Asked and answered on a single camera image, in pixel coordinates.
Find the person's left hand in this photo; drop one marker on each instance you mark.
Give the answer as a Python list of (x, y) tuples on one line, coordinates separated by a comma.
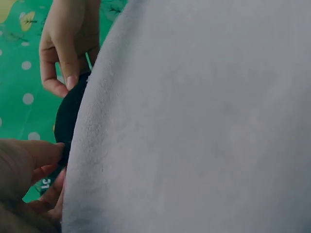
[(17, 174)]

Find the black sock with green trim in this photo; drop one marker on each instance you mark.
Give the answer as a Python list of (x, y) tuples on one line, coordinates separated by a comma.
[(69, 114)]

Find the person's right hand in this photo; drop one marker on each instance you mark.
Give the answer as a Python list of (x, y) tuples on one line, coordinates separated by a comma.
[(68, 31)]

